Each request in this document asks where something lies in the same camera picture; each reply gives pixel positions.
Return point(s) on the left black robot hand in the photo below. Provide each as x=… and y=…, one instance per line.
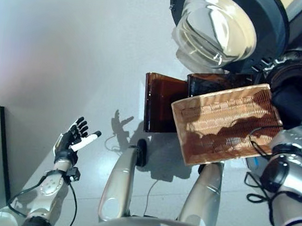
x=70, y=143

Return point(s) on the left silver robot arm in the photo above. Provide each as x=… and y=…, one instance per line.
x=51, y=191

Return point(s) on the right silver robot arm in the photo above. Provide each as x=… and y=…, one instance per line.
x=290, y=178

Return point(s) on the round glass washing machine door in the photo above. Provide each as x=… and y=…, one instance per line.
x=221, y=29

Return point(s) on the left silver robot leg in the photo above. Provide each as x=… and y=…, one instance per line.
x=120, y=179

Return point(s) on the silver robot leg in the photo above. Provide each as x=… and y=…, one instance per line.
x=205, y=191
x=120, y=179

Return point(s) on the brown acrylic stool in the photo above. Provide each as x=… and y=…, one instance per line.
x=162, y=103

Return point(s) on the right silver robot leg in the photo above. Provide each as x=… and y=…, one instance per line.
x=205, y=191

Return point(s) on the rectangular wicker laundry basket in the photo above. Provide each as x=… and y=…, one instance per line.
x=224, y=124

